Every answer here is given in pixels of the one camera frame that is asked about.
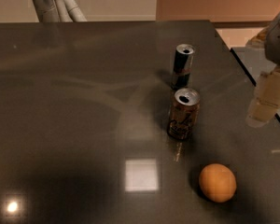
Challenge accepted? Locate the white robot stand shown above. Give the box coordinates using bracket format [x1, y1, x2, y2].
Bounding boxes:
[33, 0, 87, 22]

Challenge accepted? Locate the orange fruit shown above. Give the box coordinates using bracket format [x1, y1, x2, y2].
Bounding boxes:
[199, 163, 237, 203]

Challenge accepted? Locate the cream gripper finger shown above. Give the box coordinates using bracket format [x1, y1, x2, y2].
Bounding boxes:
[245, 65, 280, 128]

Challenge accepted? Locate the slim red bull can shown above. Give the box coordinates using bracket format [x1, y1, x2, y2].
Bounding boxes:
[171, 44, 195, 90]

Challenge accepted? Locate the orange soda can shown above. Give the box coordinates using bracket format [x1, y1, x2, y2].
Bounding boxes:
[167, 88, 200, 140]

